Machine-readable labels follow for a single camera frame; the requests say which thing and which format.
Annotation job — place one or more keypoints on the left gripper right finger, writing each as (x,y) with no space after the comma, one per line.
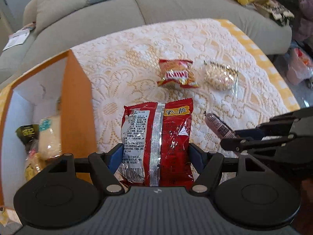
(208,165)

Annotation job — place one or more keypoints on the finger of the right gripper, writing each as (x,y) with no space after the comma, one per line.
(272,128)
(242,144)

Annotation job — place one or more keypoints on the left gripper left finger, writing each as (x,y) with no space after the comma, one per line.
(103,167)

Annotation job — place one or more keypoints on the dark sausage stick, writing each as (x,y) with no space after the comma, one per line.
(219,127)

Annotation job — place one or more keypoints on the long bread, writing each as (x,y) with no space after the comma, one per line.
(49,145)

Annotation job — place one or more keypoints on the red foil snack bag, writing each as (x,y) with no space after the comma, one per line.
(156,136)

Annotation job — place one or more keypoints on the waffle cookies clear bag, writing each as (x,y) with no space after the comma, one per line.
(33,165)

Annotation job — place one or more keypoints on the dark green snack packet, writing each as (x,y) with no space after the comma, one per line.
(28,134)

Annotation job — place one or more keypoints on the pink plastic bag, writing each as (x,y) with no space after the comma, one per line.
(299,67)

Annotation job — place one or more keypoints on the clear bag of peanuts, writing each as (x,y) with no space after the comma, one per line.
(222,77)

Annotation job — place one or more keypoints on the yellow checkered tablecloth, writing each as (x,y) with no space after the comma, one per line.
(259,56)

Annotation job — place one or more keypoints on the orange cardboard box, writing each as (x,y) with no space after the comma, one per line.
(56,93)

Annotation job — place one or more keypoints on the white lace tablecloth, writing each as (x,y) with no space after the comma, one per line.
(183,78)

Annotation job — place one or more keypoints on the small red orange chips bag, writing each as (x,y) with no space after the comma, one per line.
(177,72)

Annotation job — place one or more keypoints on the patterned cloth on sofa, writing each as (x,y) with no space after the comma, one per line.
(275,11)

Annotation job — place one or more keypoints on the white booklet on sofa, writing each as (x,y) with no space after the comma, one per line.
(19,37)

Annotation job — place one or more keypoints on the grey fabric sofa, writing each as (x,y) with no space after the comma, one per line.
(100,19)

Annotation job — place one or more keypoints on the beige cushion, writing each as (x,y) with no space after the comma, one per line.
(50,11)

